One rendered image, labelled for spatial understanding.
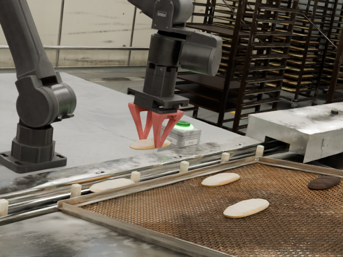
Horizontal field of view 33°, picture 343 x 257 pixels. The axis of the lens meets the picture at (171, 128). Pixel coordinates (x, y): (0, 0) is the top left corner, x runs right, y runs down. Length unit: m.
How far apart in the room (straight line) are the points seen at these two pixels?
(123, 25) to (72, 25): 0.77
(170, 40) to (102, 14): 5.82
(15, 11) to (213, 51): 0.40
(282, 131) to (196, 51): 0.50
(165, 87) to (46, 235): 0.40
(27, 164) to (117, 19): 5.89
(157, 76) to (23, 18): 0.30
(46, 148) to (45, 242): 0.47
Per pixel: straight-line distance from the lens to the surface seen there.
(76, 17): 6.57
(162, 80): 1.01
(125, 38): 7.12
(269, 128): 1.45
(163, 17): 0.99
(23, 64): 1.14
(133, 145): 1.04
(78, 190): 0.97
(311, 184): 0.99
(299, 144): 1.41
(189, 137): 1.31
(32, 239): 0.73
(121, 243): 0.70
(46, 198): 0.97
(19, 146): 1.17
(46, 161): 1.17
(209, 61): 0.98
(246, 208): 0.82
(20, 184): 0.98
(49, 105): 1.10
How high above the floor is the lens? 1.23
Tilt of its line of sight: 15 degrees down
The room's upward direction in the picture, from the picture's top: 9 degrees clockwise
